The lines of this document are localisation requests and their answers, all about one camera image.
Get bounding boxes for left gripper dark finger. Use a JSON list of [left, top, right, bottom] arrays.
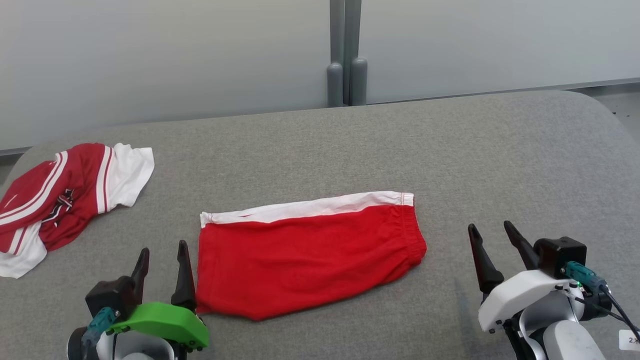
[[131, 247, 151, 301], [171, 240, 197, 313]]

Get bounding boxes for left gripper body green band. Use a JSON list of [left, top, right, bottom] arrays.
[[67, 301, 210, 360]]

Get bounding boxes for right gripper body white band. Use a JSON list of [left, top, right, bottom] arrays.
[[477, 270, 613, 334]]

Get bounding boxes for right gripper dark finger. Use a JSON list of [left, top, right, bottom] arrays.
[[468, 224, 506, 296], [503, 220, 542, 272]]

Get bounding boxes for red Bulls 23 jersey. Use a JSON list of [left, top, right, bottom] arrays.
[[0, 142, 156, 279]]

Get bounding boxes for red shorts white side stripe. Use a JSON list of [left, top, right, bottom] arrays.
[[196, 191, 428, 322]]

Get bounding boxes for right teal connector black cable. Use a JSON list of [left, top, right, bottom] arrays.
[[561, 261, 640, 346]]

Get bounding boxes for teal connector black cable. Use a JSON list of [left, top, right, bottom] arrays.
[[561, 261, 640, 346], [81, 306, 118, 360]]

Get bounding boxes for left teal connector black cable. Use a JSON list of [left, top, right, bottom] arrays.
[[81, 306, 118, 360]]

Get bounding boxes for grey partition post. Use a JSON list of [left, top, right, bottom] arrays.
[[345, 0, 369, 107], [327, 0, 347, 108]]

